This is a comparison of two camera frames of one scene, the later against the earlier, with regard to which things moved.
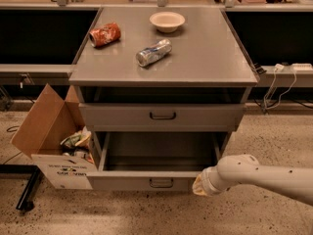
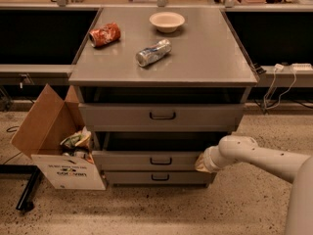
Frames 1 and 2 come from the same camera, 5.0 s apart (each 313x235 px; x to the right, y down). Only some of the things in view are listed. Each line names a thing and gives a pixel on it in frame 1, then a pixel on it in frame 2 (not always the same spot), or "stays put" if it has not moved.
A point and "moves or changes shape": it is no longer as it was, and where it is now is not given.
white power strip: x=302 y=66 stays put
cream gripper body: x=207 y=181 → x=208 y=162
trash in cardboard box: x=78 y=144 stays put
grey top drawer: x=161 y=117 stays put
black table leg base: x=25 y=201 stays put
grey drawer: x=153 y=161 moves or changes shape
